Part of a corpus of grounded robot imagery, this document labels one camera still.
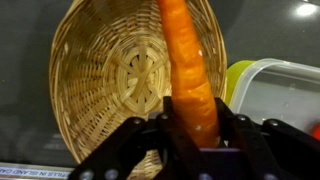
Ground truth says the orange carrot with green top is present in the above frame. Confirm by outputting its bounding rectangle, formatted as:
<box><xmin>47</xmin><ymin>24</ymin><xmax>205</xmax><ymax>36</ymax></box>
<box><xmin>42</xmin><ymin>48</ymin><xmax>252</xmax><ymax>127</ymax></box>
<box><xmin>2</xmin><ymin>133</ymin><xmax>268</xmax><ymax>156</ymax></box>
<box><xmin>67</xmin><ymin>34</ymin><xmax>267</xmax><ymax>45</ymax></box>
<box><xmin>155</xmin><ymin>0</ymin><xmax>222</xmax><ymax>150</ymax></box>

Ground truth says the round wicker basket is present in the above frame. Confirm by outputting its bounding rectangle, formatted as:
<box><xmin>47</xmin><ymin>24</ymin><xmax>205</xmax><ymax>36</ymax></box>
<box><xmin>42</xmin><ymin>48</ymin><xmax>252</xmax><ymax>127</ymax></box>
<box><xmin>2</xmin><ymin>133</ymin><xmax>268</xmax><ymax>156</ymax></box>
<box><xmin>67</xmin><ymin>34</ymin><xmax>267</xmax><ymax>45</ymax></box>
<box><xmin>48</xmin><ymin>0</ymin><xmax>229</xmax><ymax>180</ymax></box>

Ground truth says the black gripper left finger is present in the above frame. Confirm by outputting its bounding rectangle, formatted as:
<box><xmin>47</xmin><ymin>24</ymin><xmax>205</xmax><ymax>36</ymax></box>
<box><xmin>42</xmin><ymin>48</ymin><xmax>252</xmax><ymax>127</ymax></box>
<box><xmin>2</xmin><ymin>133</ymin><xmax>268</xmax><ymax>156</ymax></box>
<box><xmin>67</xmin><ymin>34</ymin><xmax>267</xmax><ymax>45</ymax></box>
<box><xmin>68</xmin><ymin>96</ymin><xmax>201</xmax><ymax>180</ymax></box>

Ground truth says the yellow plastic container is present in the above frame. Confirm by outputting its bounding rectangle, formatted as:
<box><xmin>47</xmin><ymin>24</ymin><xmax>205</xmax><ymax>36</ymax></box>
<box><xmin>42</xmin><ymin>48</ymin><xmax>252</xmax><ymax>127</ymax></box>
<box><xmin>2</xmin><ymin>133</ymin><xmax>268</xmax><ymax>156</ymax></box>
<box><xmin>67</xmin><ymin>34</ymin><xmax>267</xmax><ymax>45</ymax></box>
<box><xmin>224</xmin><ymin>57</ymin><xmax>320</xmax><ymax>143</ymax></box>

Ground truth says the small red tomato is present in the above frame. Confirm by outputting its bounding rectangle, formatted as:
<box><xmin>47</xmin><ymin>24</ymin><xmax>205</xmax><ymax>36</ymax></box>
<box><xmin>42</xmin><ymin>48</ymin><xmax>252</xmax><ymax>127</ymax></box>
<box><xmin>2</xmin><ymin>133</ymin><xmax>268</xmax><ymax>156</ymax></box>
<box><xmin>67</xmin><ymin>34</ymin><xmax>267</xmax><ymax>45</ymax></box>
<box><xmin>310</xmin><ymin>122</ymin><xmax>320</xmax><ymax>142</ymax></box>

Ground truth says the white printed label strip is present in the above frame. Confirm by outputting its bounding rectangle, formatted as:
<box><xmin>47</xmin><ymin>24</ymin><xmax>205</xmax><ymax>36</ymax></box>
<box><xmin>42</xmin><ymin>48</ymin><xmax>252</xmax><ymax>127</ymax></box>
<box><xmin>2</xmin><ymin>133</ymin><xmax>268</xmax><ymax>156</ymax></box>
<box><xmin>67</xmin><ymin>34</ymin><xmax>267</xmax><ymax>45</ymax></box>
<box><xmin>0</xmin><ymin>165</ymin><xmax>73</xmax><ymax>180</ymax></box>

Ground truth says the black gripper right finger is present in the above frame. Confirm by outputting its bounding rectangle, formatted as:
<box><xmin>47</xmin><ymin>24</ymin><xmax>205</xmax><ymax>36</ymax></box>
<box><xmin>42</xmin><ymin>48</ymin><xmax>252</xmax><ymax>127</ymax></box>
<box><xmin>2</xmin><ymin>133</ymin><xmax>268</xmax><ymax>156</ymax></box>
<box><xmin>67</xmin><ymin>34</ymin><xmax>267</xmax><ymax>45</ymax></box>
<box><xmin>214</xmin><ymin>97</ymin><xmax>320</xmax><ymax>180</ymax></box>

